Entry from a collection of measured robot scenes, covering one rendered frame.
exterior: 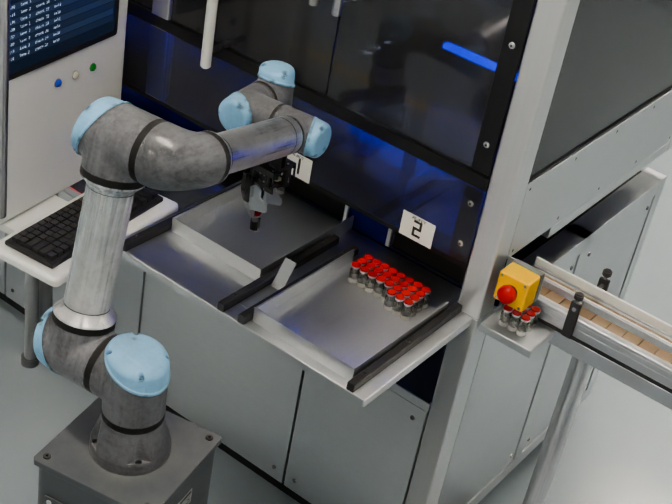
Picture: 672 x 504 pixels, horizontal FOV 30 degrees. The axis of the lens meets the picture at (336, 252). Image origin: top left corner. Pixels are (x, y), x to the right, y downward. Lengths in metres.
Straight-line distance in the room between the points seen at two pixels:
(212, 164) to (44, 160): 0.93
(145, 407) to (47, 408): 1.42
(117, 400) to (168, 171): 0.44
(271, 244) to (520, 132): 0.66
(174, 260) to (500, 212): 0.71
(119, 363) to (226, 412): 1.19
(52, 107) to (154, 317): 0.77
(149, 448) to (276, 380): 0.92
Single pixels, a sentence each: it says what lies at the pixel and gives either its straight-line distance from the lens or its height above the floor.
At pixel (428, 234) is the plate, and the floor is 1.02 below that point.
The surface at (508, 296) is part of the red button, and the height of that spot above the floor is 1.00.
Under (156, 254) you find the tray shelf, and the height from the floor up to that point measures 0.88.
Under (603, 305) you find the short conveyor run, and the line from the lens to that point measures 2.82.
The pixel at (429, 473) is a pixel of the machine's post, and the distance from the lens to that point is 3.03.
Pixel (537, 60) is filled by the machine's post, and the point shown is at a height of 1.49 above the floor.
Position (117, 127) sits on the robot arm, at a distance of 2.13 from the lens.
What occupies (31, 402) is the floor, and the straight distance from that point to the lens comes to 3.70.
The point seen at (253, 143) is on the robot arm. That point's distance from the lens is 2.24.
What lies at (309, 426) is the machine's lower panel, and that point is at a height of 0.33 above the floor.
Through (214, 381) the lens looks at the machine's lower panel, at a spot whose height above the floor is 0.28.
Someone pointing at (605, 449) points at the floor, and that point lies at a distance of 3.93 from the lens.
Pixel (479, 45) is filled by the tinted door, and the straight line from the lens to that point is 2.52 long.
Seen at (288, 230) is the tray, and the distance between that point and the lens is 2.90.
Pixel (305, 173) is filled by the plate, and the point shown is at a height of 1.01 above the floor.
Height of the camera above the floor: 2.44
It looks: 33 degrees down
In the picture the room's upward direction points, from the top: 11 degrees clockwise
